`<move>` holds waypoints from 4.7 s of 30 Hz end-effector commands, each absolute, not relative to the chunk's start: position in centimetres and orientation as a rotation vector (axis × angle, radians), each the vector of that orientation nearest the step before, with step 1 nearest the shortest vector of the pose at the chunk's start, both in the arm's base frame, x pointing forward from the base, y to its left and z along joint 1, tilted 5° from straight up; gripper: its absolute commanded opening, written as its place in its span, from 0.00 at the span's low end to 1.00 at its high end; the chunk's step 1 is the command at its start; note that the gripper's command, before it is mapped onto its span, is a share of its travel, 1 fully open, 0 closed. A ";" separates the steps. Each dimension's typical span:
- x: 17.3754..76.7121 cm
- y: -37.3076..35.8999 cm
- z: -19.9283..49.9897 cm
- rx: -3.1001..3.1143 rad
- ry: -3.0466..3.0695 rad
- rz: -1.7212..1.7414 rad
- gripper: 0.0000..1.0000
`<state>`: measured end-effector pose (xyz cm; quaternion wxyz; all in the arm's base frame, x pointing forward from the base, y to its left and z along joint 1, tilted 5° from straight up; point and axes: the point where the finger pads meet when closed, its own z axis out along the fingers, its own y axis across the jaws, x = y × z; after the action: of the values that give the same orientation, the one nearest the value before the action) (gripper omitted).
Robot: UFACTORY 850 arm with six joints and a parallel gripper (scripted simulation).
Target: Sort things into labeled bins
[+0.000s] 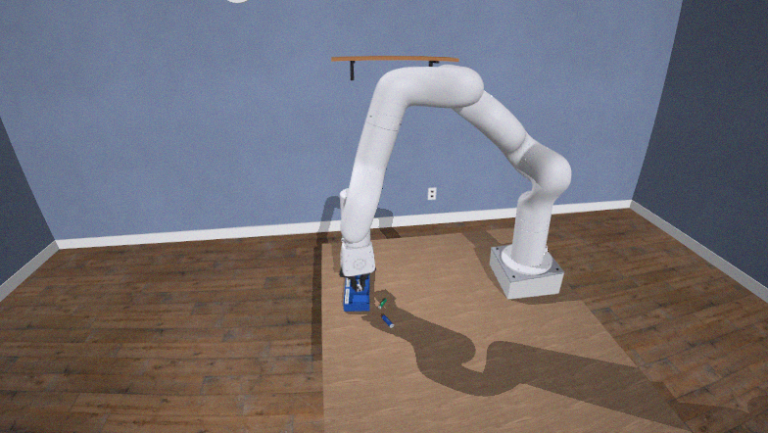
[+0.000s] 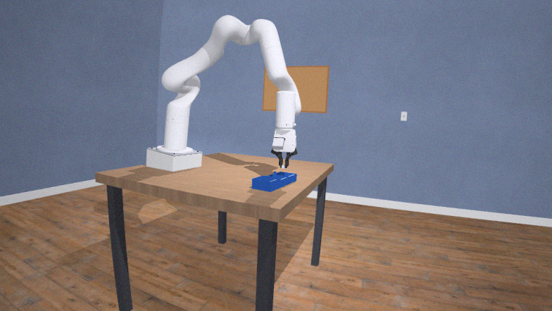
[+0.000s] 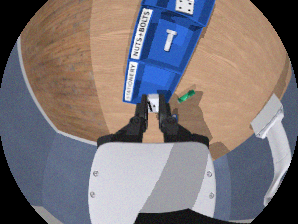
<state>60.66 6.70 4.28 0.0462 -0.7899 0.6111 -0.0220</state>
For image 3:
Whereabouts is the green battery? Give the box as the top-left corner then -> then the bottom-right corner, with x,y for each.
177,90 -> 195,103

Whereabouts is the white domino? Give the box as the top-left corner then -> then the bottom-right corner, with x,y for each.
175,0 -> 194,15

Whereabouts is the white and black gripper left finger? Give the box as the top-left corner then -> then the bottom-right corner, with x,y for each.
97,94 -> 148,149

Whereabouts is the blue bin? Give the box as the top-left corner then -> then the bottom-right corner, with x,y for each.
122,0 -> 215,105

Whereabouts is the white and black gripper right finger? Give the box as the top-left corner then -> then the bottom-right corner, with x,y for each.
158,94 -> 209,149

